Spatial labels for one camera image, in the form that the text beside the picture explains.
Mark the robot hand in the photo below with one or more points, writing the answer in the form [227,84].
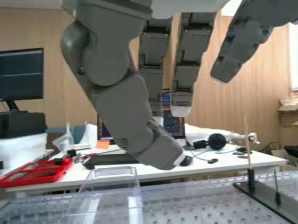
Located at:
[114,83]

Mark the laptop screen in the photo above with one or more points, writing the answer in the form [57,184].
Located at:
[173,125]

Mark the dark monitor screen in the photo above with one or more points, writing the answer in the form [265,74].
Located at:
[21,74]

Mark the black keyboard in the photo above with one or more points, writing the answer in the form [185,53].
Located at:
[110,160]

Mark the black case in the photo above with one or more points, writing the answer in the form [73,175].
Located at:
[21,124]

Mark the black mouse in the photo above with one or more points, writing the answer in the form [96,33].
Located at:
[186,161]

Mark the black headphones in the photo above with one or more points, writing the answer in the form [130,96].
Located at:
[217,141]

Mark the red tray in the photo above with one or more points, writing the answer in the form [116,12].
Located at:
[35,170]

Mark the white desk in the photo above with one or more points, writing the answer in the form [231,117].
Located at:
[207,166]

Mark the small white jointed device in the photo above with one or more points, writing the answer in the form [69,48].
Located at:
[243,138]

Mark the thin stick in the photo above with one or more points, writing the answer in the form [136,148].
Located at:
[247,150]

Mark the clear box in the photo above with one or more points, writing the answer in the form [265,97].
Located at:
[177,206]

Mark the cardboard box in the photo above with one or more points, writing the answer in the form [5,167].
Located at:
[289,120]

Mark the black plate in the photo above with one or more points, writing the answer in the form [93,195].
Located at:
[274,206]

